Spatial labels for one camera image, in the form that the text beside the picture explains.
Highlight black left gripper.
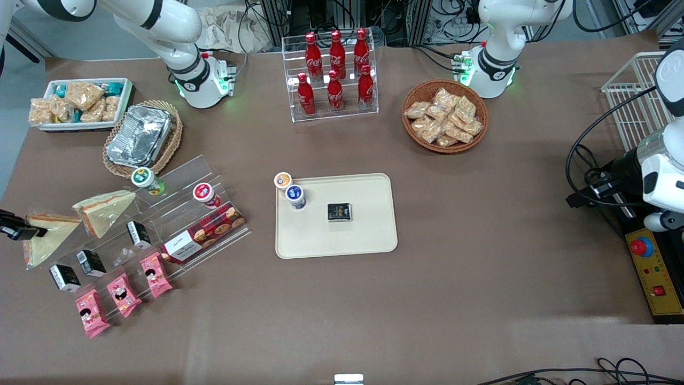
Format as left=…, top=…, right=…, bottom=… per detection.
left=566, top=150, right=645, bottom=209

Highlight triangular sandwich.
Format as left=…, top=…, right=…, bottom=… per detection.
left=23, top=214, right=81, bottom=269
left=72, top=190, right=137, bottom=239

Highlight white rectangular snack tray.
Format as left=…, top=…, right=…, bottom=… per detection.
left=31, top=78, right=134, bottom=133

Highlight beige plastic tray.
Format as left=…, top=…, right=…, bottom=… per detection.
left=275, top=173, right=399, bottom=260

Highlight small black white box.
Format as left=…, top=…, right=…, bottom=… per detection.
left=126, top=220, right=152, bottom=250
left=76, top=249, right=106, bottom=278
left=49, top=264, right=81, bottom=292

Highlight pink snack pack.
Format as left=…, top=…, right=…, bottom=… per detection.
left=139, top=252, right=174, bottom=298
left=75, top=289, right=111, bottom=339
left=106, top=272, right=143, bottom=319

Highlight yellow black control box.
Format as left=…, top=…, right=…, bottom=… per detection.
left=624, top=227, right=684, bottom=324

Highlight green lid cup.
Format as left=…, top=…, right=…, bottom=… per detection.
left=132, top=167, right=166, bottom=196

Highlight large rice cracker pack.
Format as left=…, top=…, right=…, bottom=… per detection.
left=64, top=81, right=105, bottom=111

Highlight foil container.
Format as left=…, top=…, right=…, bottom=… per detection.
left=106, top=104, right=173, bottom=167

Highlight clear acrylic stepped shelf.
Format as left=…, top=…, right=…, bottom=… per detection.
left=24, top=155, right=252, bottom=322

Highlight foil containers in basket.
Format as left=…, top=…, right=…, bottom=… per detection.
left=103, top=100, right=183, bottom=179

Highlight red cookie box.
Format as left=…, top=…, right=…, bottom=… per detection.
left=160, top=202, right=246, bottom=264

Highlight red lid cup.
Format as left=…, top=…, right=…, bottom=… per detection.
left=193, top=182, right=222, bottom=209

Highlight round brown wicker basket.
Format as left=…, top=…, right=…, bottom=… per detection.
left=402, top=79, right=489, bottom=155

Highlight clear acrylic bottle rack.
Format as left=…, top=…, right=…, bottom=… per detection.
left=282, top=33, right=379, bottom=124

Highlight red cola bottle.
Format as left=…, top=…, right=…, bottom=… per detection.
left=305, top=32, right=322, bottom=81
left=327, top=70, right=344, bottom=113
left=329, top=30, right=346, bottom=80
left=297, top=73, right=316, bottom=116
left=357, top=65, right=375, bottom=109
left=354, top=28, right=370, bottom=75

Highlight small black box gold print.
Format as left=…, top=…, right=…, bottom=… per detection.
left=327, top=203, right=354, bottom=223

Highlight blue lid cup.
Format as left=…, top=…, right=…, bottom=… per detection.
left=285, top=184, right=307, bottom=210

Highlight crumpled beige cloth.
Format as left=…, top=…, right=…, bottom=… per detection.
left=200, top=8, right=273, bottom=54

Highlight metal equipment rack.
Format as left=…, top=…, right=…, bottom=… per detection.
left=259, top=0, right=433, bottom=46

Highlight black looping cable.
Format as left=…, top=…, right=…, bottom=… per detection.
left=565, top=86, right=663, bottom=210

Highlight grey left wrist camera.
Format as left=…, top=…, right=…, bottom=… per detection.
left=643, top=211, right=684, bottom=232

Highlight white wire basket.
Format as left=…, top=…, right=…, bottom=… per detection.
left=601, top=51, right=670, bottom=153

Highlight black floor cable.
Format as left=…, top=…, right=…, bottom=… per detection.
left=476, top=357, right=684, bottom=385

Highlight black cable on table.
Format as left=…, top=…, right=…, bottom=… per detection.
left=411, top=45, right=461, bottom=73

